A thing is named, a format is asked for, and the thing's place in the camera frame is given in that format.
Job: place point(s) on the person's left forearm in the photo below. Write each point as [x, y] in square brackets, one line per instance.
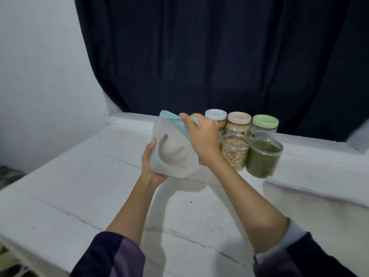
[132, 216]

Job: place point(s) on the transparent jar green lid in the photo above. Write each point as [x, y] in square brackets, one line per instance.
[264, 127]

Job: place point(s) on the transparent jar blue lid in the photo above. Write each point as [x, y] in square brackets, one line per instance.
[218, 118]

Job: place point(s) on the person's right hand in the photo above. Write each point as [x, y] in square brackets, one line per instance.
[204, 138]

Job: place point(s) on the teal container lid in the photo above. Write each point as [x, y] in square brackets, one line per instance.
[176, 122]

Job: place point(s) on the pink round lid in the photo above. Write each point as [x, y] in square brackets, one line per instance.
[239, 117]

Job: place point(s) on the transparent jar pink lid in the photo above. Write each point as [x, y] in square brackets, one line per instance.
[238, 122]

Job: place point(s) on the blue round lid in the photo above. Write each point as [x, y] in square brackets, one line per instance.
[216, 114]

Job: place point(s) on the clear round lid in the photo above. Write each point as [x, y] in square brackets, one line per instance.
[236, 137]
[265, 144]

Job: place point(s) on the teal lidded plastic container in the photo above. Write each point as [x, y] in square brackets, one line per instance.
[173, 153]

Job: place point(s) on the green round lid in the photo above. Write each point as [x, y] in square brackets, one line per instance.
[265, 121]

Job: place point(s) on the person's left hand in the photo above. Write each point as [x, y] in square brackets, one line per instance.
[151, 173]

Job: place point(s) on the person's right forearm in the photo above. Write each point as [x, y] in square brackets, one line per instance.
[253, 210]

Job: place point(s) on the dark navy curtain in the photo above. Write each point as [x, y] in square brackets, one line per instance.
[230, 54]

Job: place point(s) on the pile of green beans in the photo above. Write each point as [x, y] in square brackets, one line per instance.
[262, 161]

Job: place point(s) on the zip bag of corn kernels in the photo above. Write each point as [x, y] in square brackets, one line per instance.
[323, 222]

